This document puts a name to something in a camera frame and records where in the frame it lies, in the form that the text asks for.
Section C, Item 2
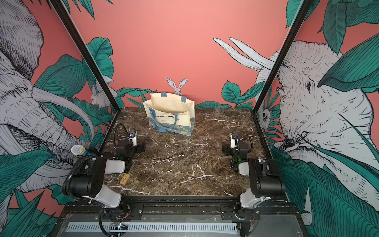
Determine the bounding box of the cream canvas tote bag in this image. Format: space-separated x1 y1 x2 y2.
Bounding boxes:
143 92 195 136

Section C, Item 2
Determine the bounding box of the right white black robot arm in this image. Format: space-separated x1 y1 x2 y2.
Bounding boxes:
222 134 285 209

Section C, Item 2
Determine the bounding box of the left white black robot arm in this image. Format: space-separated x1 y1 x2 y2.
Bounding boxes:
62 138 146 208

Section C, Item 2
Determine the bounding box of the small wooden tag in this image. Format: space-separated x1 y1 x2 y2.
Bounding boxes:
119 173 130 186

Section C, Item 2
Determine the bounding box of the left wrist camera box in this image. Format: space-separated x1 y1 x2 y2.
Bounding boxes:
129 130 137 147

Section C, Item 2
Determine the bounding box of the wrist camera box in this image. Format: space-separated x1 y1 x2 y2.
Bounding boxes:
129 130 137 147
230 133 239 149

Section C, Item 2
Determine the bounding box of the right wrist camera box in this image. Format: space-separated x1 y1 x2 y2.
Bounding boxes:
230 133 239 149

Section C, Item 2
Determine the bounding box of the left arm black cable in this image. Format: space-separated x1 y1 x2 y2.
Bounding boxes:
113 123 131 149

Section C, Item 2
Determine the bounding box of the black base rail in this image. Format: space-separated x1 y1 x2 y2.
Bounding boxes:
59 195 300 221

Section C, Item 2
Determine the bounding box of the white vented cable duct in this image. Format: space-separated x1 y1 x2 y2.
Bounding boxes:
65 222 239 235

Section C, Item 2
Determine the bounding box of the black left frame post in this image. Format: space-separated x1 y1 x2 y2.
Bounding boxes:
48 0 121 113

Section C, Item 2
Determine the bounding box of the black frame post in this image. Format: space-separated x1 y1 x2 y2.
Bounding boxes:
252 0 314 113
48 0 121 113

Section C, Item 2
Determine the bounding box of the black right frame post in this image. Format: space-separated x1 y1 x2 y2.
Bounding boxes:
252 0 314 113

